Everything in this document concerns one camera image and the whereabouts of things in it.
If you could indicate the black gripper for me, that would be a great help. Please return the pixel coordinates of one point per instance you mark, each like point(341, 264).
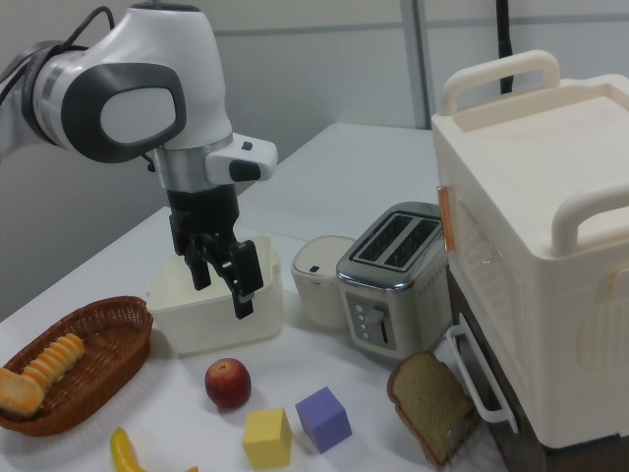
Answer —
point(204, 211)

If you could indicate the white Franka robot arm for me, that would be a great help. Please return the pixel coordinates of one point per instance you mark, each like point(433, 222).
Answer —
point(147, 59)

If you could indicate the ridged orange bread roll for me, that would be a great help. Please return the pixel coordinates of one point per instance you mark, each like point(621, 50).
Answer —
point(54, 359)

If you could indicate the toasted bread slice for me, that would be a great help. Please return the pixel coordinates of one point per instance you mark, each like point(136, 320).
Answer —
point(19, 393)

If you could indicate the white plastic bin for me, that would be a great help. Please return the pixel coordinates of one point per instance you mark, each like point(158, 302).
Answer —
point(216, 329)

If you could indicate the small white lidded container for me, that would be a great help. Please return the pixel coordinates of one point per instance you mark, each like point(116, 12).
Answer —
point(314, 295)

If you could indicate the red apple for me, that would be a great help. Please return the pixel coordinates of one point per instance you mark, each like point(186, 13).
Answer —
point(227, 383)

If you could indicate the brown wicker basket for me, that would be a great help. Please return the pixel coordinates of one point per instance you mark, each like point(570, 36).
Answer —
point(108, 364)

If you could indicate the yellow cube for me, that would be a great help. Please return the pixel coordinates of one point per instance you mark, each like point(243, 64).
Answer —
point(268, 440)

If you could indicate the silver cream toaster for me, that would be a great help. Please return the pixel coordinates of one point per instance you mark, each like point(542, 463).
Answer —
point(393, 305)

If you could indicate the purple cube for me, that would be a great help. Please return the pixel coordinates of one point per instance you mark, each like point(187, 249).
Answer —
point(323, 418)

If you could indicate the yellow banana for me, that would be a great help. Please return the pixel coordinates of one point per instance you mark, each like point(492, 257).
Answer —
point(123, 452)

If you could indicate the dark brown drawer unit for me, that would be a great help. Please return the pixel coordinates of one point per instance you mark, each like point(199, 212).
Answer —
point(456, 305)

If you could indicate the cream plastic cabinet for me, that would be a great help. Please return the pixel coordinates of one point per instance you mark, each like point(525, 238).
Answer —
point(540, 196)

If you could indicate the black pole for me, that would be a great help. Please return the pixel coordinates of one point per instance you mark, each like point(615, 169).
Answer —
point(505, 44)

